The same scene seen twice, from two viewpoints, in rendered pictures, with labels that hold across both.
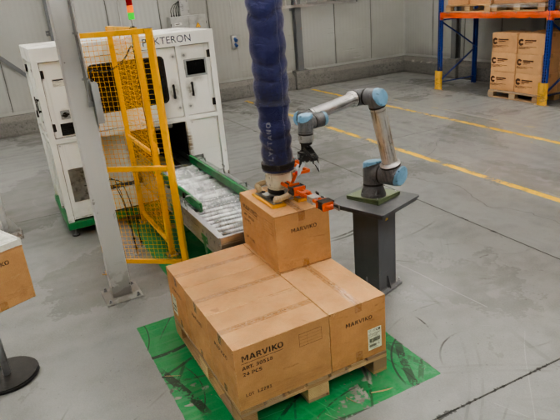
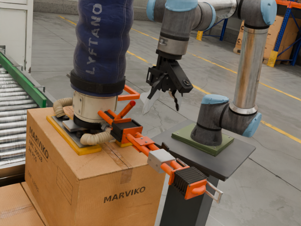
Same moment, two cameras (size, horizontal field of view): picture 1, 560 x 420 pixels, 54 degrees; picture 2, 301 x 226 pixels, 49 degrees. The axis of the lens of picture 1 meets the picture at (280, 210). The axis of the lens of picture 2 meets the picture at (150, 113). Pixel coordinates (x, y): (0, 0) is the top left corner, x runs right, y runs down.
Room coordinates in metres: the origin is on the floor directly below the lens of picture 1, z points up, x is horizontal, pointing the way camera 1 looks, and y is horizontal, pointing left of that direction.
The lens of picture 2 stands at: (2.27, 0.10, 1.62)
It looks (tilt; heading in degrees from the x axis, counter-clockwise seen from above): 22 degrees down; 345
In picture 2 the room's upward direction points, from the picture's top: 11 degrees clockwise
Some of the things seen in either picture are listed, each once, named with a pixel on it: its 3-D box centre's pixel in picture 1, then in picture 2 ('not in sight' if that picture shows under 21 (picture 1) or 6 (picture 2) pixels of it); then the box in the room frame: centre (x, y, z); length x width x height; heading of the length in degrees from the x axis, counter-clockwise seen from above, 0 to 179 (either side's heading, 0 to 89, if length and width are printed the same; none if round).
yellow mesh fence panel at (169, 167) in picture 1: (127, 162); not in sight; (4.50, 1.24, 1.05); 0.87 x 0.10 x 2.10; 78
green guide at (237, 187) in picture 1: (219, 173); (16, 70); (5.40, 0.58, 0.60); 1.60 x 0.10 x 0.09; 26
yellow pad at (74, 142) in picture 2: (267, 197); (72, 129); (3.56, 0.07, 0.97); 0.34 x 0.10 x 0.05; 26
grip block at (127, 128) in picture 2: (297, 189); (126, 130); (3.38, -0.12, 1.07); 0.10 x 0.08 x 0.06; 116
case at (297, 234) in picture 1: (283, 224); (88, 170); (3.59, -0.02, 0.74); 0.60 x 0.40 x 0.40; 24
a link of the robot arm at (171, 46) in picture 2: (305, 138); (171, 45); (3.25, -0.19, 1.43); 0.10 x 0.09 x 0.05; 116
